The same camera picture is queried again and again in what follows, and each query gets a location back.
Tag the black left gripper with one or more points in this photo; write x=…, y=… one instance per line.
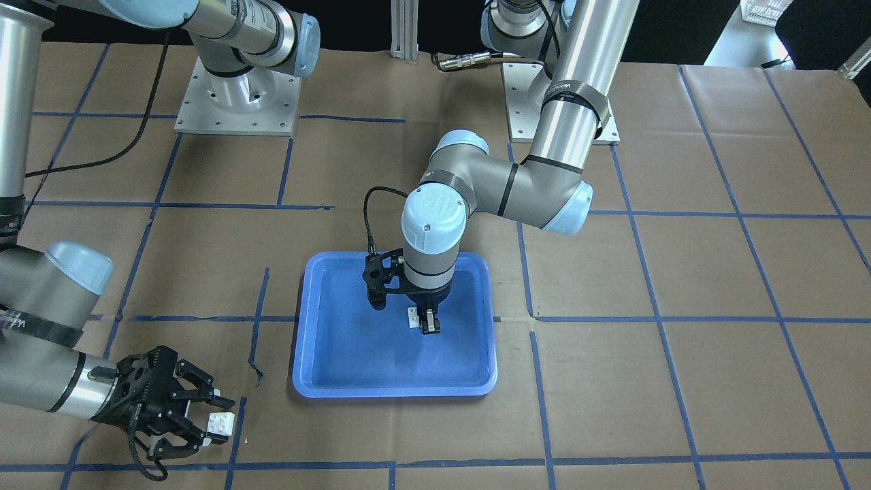
x=430, y=297

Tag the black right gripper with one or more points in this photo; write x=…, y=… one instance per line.
x=178, y=393

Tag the white block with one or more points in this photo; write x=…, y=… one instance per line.
x=220, y=424
x=414, y=321

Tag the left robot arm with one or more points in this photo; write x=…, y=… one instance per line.
x=579, y=49

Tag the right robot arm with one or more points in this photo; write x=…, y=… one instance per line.
x=48, y=296

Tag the blue plastic tray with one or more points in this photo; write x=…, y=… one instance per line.
x=344, y=348

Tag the white plastic basket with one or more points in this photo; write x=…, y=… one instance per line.
x=766, y=13

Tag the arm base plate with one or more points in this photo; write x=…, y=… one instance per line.
x=260, y=102
x=527, y=87

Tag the metal cable connector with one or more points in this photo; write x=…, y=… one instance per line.
x=462, y=61

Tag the aluminium frame post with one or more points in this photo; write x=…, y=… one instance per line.
x=404, y=17

